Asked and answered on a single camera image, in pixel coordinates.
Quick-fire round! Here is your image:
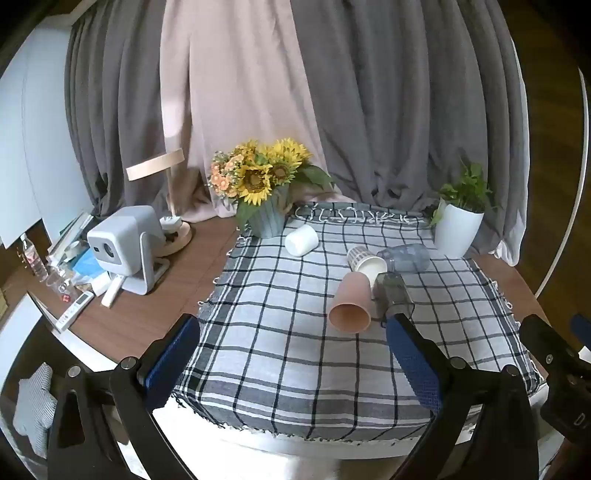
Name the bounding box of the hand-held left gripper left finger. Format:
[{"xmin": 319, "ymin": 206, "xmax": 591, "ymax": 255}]
[{"xmin": 47, "ymin": 314, "xmax": 202, "ymax": 480}]

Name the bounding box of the blue packet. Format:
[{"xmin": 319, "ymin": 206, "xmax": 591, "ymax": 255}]
[{"xmin": 68, "ymin": 248, "xmax": 110, "ymax": 283}]

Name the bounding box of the wooden desk lamp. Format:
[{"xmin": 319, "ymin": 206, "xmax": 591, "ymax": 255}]
[{"xmin": 125, "ymin": 148, "xmax": 194, "ymax": 256}]

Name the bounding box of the white patterned cup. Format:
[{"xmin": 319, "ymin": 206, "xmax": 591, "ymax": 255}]
[{"xmin": 346, "ymin": 246, "xmax": 389, "ymax": 284}]

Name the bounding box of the grey curtain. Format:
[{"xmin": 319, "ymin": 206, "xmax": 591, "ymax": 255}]
[
  {"xmin": 64, "ymin": 0, "xmax": 175, "ymax": 219},
  {"xmin": 293, "ymin": 0, "xmax": 530, "ymax": 267}
]

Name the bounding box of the black white checked cloth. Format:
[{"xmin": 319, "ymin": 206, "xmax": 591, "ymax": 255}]
[{"xmin": 172, "ymin": 200, "xmax": 544, "ymax": 446}]

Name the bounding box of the clear water bottle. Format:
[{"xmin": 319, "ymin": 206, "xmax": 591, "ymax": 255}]
[{"xmin": 18, "ymin": 233, "xmax": 49, "ymax": 278}]

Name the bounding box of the white remote control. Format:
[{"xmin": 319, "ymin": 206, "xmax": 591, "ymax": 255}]
[{"xmin": 56, "ymin": 290, "xmax": 95, "ymax": 332}]

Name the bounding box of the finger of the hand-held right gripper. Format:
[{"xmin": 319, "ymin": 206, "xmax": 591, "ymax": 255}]
[
  {"xmin": 570, "ymin": 313, "xmax": 591, "ymax": 354},
  {"xmin": 519, "ymin": 314, "xmax": 581, "ymax": 385}
]

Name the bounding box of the grey ribbed vase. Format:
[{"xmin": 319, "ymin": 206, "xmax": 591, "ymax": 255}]
[{"xmin": 246, "ymin": 190, "xmax": 293, "ymax": 240}]

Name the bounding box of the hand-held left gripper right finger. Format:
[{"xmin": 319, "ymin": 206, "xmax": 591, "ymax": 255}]
[{"xmin": 385, "ymin": 314, "xmax": 540, "ymax": 480}]

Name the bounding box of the white plant pot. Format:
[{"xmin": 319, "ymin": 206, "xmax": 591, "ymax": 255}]
[{"xmin": 433, "ymin": 198, "xmax": 486, "ymax": 260}]

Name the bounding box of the plain white cup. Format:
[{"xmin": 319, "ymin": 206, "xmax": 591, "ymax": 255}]
[{"xmin": 284, "ymin": 224, "xmax": 319, "ymax": 257}]

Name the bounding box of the small clear glass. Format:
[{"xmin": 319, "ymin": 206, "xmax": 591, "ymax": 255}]
[{"xmin": 45, "ymin": 267, "xmax": 77, "ymax": 297}]

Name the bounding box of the white board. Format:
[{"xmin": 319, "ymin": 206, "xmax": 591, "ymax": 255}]
[{"xmin": 0, "ymin": 22, "xmax": 94, "ymax": 248}]

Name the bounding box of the white projector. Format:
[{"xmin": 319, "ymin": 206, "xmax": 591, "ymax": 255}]
[{"xmin": 86, "ymin": 205, "xmax": 171, "ymax": 295}]

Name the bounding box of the grey striped cloth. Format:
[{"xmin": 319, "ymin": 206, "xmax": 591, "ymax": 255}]
[{"xmin": 12, "ymin": 362, "xmax": 59, "ymax": 459}]

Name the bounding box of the green leafy plant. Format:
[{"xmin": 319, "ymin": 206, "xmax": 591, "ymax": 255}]
[{"xmin": 428, "ymin": 159, "xmax": 502, "ymax": 228}]

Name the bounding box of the sunflower bouquet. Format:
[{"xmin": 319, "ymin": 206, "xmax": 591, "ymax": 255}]
[{"xmin": 206, "ymin": 137, "xmax": 336, "ymax": 228}]

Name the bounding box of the dark grey translucent cup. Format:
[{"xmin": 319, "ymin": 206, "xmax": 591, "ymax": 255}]
[{"xmin": 372, "ymin": 271, "xmax": 415, "ymax": 320}]

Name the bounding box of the pink cup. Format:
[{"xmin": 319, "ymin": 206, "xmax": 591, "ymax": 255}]
[{"xmin": 328, "ymin": 271, "xmax": 373, "ymax": 334}]

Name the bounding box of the clear glass tumbler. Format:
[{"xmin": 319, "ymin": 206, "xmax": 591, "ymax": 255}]
[{"xmin": 376, "ymin": 244, "xmax": 431, "ymax": 274}]

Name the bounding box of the slim white remote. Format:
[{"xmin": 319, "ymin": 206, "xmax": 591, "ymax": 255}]
[{"xmin": 100, "ymin": 272, "xmax": 125, "ymax": 308}]

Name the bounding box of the pink curtain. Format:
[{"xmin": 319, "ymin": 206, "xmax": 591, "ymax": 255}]
[{"xmin": 159, "ymin": 0, "xmax": 357, "ymax": 223}]

